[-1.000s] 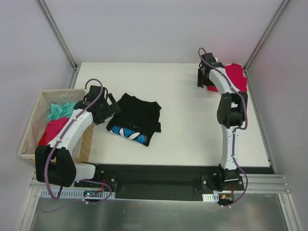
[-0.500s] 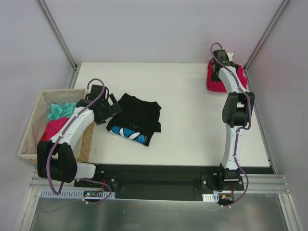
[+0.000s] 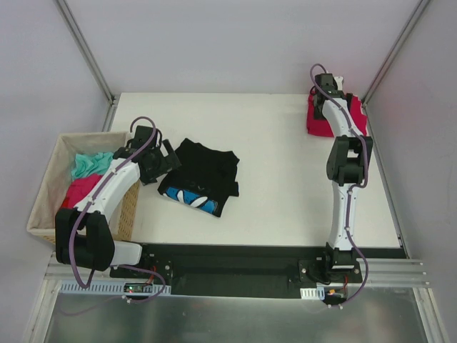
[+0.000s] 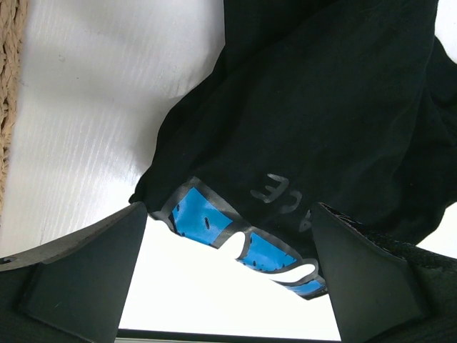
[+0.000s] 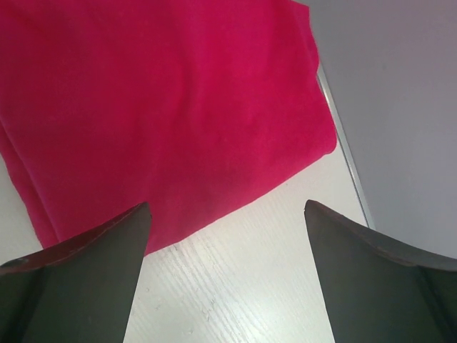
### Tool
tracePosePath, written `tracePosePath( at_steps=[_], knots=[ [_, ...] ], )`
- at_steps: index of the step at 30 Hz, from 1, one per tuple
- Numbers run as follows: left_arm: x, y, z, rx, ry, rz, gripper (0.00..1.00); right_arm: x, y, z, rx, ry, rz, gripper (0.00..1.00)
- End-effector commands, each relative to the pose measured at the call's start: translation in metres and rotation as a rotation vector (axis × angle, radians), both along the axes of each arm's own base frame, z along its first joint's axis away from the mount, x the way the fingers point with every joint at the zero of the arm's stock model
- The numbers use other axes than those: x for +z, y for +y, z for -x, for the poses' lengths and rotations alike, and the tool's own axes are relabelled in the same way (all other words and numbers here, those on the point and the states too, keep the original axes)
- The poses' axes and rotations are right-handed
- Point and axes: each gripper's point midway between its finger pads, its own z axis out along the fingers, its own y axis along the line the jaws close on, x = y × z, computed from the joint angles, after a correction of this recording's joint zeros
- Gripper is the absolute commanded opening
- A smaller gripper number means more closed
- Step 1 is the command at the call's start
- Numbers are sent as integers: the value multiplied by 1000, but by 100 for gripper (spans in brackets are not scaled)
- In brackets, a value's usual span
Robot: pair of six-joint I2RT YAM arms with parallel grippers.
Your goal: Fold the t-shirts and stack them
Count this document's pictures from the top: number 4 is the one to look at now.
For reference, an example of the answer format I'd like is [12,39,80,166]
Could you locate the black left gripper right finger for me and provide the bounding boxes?
[311,203,456,342]

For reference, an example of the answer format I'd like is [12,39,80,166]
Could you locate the wicker laundry basket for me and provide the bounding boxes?
[1,0,29,207]

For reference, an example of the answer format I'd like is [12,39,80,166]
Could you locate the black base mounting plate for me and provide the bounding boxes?
[115,329,332,343]

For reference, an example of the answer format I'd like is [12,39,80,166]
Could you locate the black flower print t-shirt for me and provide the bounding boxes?
[130,1,456,299]

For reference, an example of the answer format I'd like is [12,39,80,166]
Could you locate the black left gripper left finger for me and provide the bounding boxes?
[1,202,147,342]

